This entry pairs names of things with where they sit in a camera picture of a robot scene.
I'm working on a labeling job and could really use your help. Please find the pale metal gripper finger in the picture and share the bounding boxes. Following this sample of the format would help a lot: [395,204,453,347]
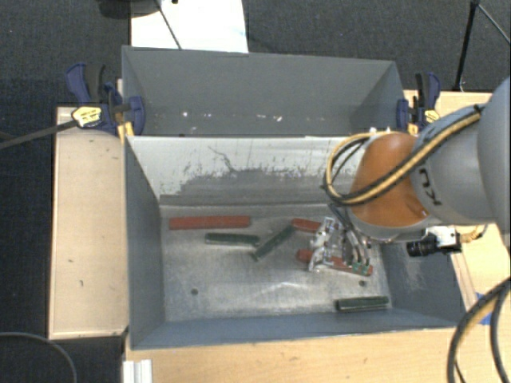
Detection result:
[306,248,341,273]
[314,216,339,249]

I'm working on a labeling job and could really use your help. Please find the red-brown flat block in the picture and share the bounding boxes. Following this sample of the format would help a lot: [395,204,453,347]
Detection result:
[168,215,252,231]
[295,248,374,278]
[291,218,324,235]

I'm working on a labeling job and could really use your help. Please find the dark green flat block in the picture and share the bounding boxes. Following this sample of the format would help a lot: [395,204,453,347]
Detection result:
[248,224,297,263]
[204,232,261,247]
[334,295,390,314]

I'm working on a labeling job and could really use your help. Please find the grey metal bin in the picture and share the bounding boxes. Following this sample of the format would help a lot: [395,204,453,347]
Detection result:
[121,45,467,351]

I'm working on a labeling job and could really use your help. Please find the pale wood flat board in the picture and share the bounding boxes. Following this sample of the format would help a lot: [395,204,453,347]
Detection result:
[47,105,131,341]

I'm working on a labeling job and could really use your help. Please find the black cylinder on white bracket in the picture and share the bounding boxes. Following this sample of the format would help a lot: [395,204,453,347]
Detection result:
[406,225,463,259]

